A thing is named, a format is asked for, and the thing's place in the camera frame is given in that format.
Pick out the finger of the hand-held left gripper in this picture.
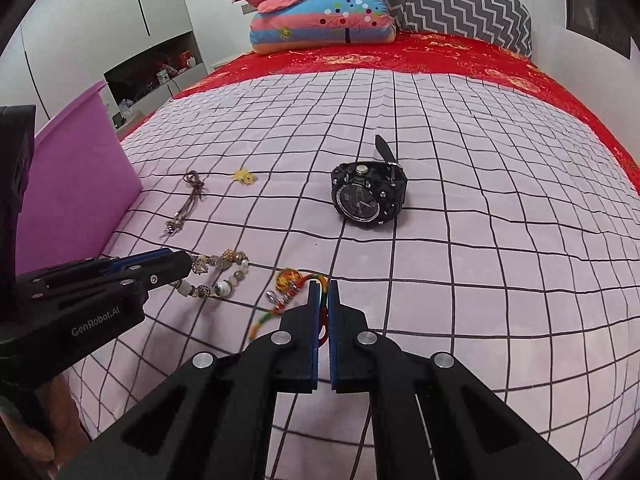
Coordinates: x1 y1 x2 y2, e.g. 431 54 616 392
16 249 174 287
29 251 194 307

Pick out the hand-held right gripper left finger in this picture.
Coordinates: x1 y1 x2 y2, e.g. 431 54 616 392
55 280 321 480

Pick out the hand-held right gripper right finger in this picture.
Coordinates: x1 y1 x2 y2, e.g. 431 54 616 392
327 280 583 480

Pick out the grey beaded bracelet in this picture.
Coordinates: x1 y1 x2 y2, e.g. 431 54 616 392
170 249 250 302

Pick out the red cord bracelet gold charm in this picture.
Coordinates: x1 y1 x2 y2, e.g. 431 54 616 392
248 267 331 346

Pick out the purple plastic container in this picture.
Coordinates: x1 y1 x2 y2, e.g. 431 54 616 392
15 80 143 276

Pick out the person's left hand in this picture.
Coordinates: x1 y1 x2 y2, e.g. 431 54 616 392
0 374 93 480

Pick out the black wrist watch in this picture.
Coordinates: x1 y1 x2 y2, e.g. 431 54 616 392
330 135 408 231

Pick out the white wardrobe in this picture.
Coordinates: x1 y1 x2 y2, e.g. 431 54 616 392
0 0 208 126

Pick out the striped colourful pillow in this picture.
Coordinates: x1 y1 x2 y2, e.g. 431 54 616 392
248 0 400 55

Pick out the red patterned bedsheet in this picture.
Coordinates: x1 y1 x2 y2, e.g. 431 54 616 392
117 30 640 186

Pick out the grey chevron pillow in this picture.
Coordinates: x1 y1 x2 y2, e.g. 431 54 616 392
372 0 533 57

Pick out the dark framed window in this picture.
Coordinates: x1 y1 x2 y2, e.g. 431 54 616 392
562 0 626 53

